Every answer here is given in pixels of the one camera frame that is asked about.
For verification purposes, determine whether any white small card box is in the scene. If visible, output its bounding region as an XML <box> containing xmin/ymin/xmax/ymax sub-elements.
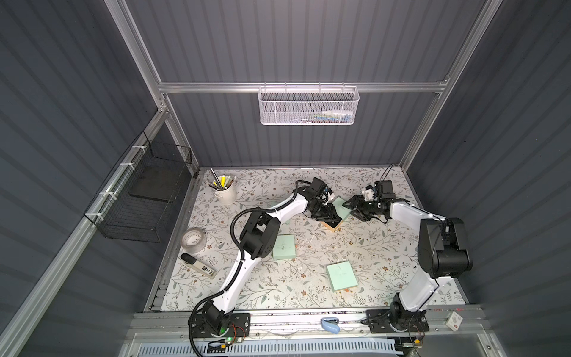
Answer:
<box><xmin>445</xmin><ymin>311</ymin><xmax>463</xmax><ymax>332</ymax></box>

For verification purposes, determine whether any black marker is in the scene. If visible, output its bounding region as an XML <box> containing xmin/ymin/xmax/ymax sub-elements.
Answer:
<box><xmin>180</xmin><ymin>253</ymin><xmax>217</xmax><ymax>278</ymax></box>

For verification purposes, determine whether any white tape roll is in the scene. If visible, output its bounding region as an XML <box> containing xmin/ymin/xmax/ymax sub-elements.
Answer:
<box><xmin>180</xmin><ymin>228</ymin><xmax>207</xmax><ymax>254</ymax></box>

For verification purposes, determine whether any mint green drawer jewelry box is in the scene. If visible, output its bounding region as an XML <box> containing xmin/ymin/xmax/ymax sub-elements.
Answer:
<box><xmin>272</xmin><ymin>234</ymin><xmax>296</xmax><ymax>260</ymax></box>
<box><xmin>327</xmin><ymin>261</ymin><xmax>358</xmax><ymax>292</ymax></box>

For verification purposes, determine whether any white pen cup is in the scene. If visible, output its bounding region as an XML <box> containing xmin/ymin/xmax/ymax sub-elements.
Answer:
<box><xmin>209</xmin><ymin>168</ymin><xmax>237</xmax><ymax>205</ymax></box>

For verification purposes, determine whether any black wire mesh basket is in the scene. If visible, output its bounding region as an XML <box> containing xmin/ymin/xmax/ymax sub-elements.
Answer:
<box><xmin>84</xmin><ymin>135</ymin><xmax>194</xmax><ymax>243</ymax></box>

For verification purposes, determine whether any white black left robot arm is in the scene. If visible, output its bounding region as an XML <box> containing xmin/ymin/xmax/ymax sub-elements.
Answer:
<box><xmin>187</xmin><ymin>193</ymin><xmax>340</xmax><ymax>356</ymax></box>

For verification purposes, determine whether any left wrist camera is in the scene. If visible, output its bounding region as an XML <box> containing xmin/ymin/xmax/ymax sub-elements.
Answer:
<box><xmin>304</xmin><ymin>177</ymin><xmax>335</xmax><ymax>205</ymax></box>

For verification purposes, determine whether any white wire mesh basket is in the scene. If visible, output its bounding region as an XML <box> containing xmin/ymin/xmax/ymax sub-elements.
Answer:
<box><xmin>257</xmin><ymin>86</ymin><xmax>360</xmax><ymax>126</ymax></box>

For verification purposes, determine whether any blue stapler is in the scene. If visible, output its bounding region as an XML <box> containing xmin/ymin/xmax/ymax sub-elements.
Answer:
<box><xmin>321</xmin><ymin>317</ymin><xmax>341</xmax><ymax>334</ymax></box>

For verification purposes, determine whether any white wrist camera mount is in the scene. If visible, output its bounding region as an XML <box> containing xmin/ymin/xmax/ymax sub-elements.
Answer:
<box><xmin>361</xmin><ymin>180</ymin><xmax>396</xmax><ymax>202</ymax></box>

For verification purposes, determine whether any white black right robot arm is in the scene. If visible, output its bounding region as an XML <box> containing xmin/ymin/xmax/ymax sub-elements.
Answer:
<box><xmin>343</xmin><ymin>195</ymin><xmax>473</xmax><ymax>334</ymax></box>

